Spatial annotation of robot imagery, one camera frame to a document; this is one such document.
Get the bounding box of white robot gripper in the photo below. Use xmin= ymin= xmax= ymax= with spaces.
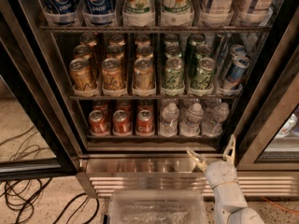
xmin=186 ymin=134 xmax=238 ymax=189

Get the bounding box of clear plastic water bottle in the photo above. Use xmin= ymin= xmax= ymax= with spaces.
xmin=202 ymin=103 xmax=229 ymax=137

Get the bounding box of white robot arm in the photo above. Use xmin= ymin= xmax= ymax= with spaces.
xmin=186 ymin=134 xmax=264 ymax=224

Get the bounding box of clear water bottle front middle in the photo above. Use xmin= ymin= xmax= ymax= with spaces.
xmin=179 ymin=103 xmax=204 ymax=137

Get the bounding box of steel fridge vent grille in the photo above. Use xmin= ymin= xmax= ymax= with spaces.
xmin=76 ymin=172 xmax=299 ymax=199

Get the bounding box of clear water bottle behind right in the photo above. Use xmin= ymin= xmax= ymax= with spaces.
xmin=204 ymin=99 xmax=221 ymax=112

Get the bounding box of glass fridge door right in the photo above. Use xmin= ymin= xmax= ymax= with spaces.
xmin=234 ymin=8 xmax=299 ymax=171

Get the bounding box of glass fridge door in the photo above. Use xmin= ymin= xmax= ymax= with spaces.
xmin=234 ymin=8 xmax=299 ymax=171
xmin=0 ymin=0 xmax=79 ymax=181

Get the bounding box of clear water bottle front left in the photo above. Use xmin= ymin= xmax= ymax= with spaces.
xmin=159 ymin=103 xmax=179 ymax=137

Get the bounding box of glass fridge door left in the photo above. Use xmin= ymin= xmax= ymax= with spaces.
xmin=0 ymin=0 xmax=79 ymax=181

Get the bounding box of green LaCroix can front right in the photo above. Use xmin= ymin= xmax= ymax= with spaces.
xmin=191 ymin=57 xmax=216 ymax=90

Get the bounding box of green lacroix can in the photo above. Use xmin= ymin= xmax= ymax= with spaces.
xmin=191 ymin=57 xmax=216 ymax=90
xmin=163 ymin=57 xmax=184 ymax=90

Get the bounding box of red soda can front right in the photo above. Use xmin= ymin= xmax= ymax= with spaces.
xmin=136 ymin=110 xmax=154 ymax=136

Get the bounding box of red soda can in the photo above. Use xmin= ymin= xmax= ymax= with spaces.
xmin=137 ymin=100 xmax=153 ymax=112
xmin=116 ymin=100 xmax=132 ymax=113
xmin=113 ymin=110 xmax=132 ymax=136
xmin=136 ymin=110 xmax=154 ymax=136
xmin=89 ymin=110 xmax=108 ymax=136
xmin=93 ymin=100 xmax=109 ymax=115

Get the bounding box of red soda can back right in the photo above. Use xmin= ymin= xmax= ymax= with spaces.
xmin=137 ymin=100 xmax=153 ymax=112

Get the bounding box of green LaCroix can front left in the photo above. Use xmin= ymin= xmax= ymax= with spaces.
xmin=163 ymin=57 xmax=184 ymax=90

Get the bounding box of blue energy drink can front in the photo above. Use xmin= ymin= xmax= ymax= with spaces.
xmin=222 ymin=56 xmax=251 ymax=91

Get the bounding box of blue energy drink can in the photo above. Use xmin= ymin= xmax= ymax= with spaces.
xmin=219 ymin=44 xmax=249 ymax=79
xmin=222 ymin=56 xmax=251 ymax=91

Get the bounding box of red soda can front middle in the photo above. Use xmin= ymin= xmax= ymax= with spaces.
xmin=113 ymin=110 xmax=132 ymax=136

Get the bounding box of clear plastic bin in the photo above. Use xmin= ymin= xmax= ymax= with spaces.
xmin=108 ymin=189 xmax=208 ymax=224

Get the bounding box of green can second row right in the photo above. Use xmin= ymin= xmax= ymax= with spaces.
xmin=189 ymin=44 xmax=212 ymax=77

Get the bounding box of green can second row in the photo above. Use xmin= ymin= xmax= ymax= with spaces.
xmin=189 ymin=44 xmax=212 ymax=77
xmin=164 ymin=45 xmax=183 ymax=59

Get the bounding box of orange LaCroix can front right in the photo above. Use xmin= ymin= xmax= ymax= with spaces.
xmin=134 ymin=59 xmax=154 ymax=91

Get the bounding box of orange lacroix can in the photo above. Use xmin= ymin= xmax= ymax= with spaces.
xmin=69 ymin=58 xmax=97 ymax=91
xmin=102 ymin=58 xmax=124 ymax=91
xmin=134 ymin=59 xmax=154 ymax=91

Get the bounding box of red soda can back middle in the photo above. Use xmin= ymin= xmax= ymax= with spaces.
xmin=116 ymin=100 xmax=132 ymax=113

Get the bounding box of blue energy drink can behind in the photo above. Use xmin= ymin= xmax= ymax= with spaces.
xmin=219 ymin=44 xmax=249 ymax=79

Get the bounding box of green can second row left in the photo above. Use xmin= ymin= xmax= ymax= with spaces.
xmin=164 ymin=45 xmax=183 ymax=59

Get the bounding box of green can third row right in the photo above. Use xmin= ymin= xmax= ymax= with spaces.
xmin=185 ymin=34 xmax=206 ymax=67

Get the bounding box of green can third row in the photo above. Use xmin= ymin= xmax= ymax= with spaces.
xmin=185 ymin=34 xmax=206 ymax=67
xmin=164 ymin=34 xmax=180 ymax=46

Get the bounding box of red soda can front left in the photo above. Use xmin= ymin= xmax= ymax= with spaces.
xmin=89 ymin=110 xmax=108 ymax=136

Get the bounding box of green can third row left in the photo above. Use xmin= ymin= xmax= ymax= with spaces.
xmin=164 ymin=34 xmax=180 ymax=46

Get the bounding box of orange can second row right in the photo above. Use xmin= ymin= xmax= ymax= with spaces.
xmin=135 ymin=45 xmax=153 ymax=60

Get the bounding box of orange can second row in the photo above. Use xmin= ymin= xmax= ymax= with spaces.
xmin=135 ymin=45 xmax=153 ymax=60
xmin=73 ymin=45 xmax=92 ymax=61
xmin=107 ymin=45 xmax=124 ymax=60

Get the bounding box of orange LaCroix can front middle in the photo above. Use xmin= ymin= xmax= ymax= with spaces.
xmin=102 ymin=58 xmax=124 ymax=91

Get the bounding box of red soda can back left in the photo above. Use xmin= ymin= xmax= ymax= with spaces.
xmin=93 ymin=100 xmax=109 ymax=115

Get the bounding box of orange can third row right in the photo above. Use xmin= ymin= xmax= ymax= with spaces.
xmin=135 ymin=34 xmax=151 ymax=46

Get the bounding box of orange can third row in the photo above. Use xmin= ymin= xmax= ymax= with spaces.
xmin=135 ymin=34 xmax=151 ymax=46
xmin=79 ymin=33 xmax=97 ymax=47
xmin=108 ymin=34 xmax=126 ymax=47

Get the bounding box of orange can second row middle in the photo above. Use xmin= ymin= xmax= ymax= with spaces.
xmin=107 ymin=45 xmax=124 ymax=60

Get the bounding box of orange can third row middle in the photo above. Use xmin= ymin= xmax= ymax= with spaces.
xmin=108 ymin=34 xmax=126 ymax=47

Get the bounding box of orange LaCroix can front left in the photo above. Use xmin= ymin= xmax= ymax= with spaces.
xmin=69 ymin=58 xmax=97 ymax=91

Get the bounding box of orange can second row left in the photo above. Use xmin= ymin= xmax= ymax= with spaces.
xmin=73 ymin=45 xmax=92 ymax=61

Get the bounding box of orange can third row left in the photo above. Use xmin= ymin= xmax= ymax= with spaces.
xmin=79 ymin=33 xmax=97 ymax=47

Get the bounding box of orange cable on floor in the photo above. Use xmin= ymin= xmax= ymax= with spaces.
xmin=261 ymin=196 xmax=299 ymax=217

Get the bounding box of black cable on floor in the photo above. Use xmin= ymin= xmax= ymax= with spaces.
xmin=0 ymin=124 xmax=101 ymax=224

